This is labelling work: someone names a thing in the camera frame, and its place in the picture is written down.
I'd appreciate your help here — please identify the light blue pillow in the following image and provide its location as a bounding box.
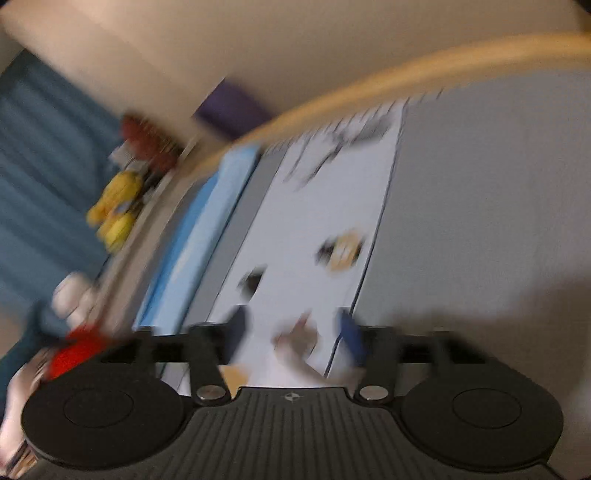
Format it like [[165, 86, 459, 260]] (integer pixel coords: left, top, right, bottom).
[[133, 144, 260, 335]]

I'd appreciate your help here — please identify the printed light bed sheet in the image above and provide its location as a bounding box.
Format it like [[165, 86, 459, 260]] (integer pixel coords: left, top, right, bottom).
[[156, 87, 412, 388]]

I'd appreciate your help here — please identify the red knitted garment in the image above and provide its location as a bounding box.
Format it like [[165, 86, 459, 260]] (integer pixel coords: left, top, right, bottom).
[[44, 326, 114, 381]]

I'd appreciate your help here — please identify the yellow plush toy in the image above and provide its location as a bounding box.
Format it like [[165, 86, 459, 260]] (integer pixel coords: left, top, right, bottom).
[[86, 171, 143, 254]]

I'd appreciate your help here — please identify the dark teal garment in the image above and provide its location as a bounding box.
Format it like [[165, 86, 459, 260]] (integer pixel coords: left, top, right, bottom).
[[1, 302, 70, 418]]

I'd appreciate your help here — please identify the purple box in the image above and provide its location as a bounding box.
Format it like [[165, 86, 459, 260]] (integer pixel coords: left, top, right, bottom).
[[193, 79, 273, 140]]

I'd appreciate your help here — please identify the blue curtain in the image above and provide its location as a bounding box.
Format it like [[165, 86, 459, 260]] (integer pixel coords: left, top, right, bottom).
[[0, 51, 122, 315]]

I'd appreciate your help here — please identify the wooden bed frame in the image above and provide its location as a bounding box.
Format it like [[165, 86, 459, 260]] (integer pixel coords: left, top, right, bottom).
[[91, 32, 590, 333]]

